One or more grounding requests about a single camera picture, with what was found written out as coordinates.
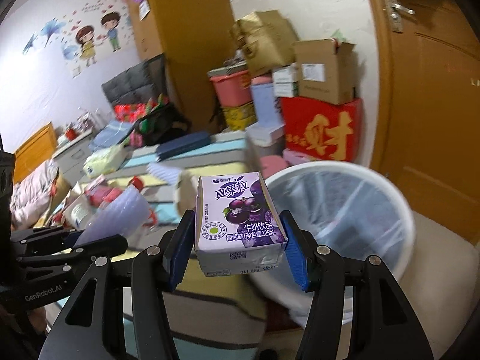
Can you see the open cardboard box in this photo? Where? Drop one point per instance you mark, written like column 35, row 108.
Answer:
column 326, row 70

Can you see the dark grey quilted cushion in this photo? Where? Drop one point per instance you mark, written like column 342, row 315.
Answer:
column 138, row 84

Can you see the lavender cylindrical container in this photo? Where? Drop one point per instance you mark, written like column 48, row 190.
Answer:
column 267, row 105

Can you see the crumpled paper cup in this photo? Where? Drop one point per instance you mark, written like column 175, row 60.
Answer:
column 185, row 193

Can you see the white foam net sleeve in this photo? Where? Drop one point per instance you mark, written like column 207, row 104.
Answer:
column 123, row 216

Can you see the pink plastic bin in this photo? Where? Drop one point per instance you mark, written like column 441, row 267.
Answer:
column 233, row 90

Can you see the gold paper bag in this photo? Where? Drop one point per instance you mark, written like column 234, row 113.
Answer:
column 266, row 40

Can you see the pink box under red box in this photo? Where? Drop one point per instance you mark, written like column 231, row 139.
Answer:
column 273, row 164

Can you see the wooden door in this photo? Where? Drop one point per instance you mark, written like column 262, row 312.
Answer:
column 427, row 138

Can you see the purple grape milk carton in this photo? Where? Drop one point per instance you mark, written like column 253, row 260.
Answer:
column 237, row 230

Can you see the white yogurt cup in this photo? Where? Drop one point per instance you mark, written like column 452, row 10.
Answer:
column 77, row 213

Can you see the red plaid blanket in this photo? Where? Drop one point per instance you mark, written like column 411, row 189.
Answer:
column 131, row 112

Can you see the yellow patterned box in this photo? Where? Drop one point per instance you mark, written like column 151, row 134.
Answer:
column 240, row 117

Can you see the white round trash bin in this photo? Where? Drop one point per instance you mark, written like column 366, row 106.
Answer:
column 350, row 208

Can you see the yellow tissue pack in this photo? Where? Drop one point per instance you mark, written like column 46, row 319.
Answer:
column 104, row 161

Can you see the white small box upper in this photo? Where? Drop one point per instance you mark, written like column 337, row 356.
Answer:
column 285, row 75

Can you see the silver door handle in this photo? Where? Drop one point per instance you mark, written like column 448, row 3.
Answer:
column 396, row 13

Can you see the paper note on wardrobe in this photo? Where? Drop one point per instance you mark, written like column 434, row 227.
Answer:
column 144, row 9

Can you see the wooden wardrobe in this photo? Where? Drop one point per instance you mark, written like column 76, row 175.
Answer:
column 194, row 37

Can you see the white small box lower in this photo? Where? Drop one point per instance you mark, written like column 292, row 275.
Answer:
column 286, row 90

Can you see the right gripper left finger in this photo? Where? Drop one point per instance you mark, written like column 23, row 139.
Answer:
column 176, row 254

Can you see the white wall switch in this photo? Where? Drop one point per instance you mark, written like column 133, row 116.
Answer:
column 76, row 72

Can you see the dark blue glasses case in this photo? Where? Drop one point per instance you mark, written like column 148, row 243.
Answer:
column 182, row 145

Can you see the red gift box gold character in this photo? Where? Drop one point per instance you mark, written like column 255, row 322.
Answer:
column 322, row 130

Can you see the floral bed quilt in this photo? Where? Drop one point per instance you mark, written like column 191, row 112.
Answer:
column 32, row 196

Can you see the wooden bed headboard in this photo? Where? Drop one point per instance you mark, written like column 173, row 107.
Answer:
column 37, row 149

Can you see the folded blue cloth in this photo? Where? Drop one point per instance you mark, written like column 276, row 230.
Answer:
column 113, row 134

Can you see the black bag on chair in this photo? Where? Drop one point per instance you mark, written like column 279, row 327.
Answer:
column 164, row 123

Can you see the pink milk carton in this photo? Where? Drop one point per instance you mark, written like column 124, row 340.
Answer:
column 102, row 193

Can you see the grey drawer cabinet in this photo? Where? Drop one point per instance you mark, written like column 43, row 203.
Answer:
column 71, row 157

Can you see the red mug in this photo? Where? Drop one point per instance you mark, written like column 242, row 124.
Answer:
column 70, row 134

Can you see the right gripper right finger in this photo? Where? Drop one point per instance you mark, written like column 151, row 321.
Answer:
column 300, row 253

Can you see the white small box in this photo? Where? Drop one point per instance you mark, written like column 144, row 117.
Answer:
column 286, row 90
column 285, row 75

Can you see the cartoon couple wall sticker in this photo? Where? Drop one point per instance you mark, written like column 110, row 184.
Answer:
column 89, row 41

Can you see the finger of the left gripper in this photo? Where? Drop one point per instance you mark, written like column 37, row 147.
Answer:
column 49, row 240
column 107, row 247

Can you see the striped tablecloth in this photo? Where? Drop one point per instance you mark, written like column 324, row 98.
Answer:
column 155, row 305

